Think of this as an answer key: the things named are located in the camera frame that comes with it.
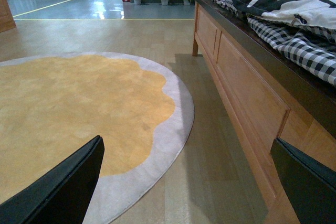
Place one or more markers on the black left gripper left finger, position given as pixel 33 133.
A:
pixel 63 194

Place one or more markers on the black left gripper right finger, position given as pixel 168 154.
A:
pixel 308 184

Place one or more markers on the yellow and grey round rug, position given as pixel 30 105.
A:
pixel 53 105

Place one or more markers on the wooden bed frame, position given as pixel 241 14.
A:
pixel 266 96

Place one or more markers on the black white checkered bedsheet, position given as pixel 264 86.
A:
pixel 306 49

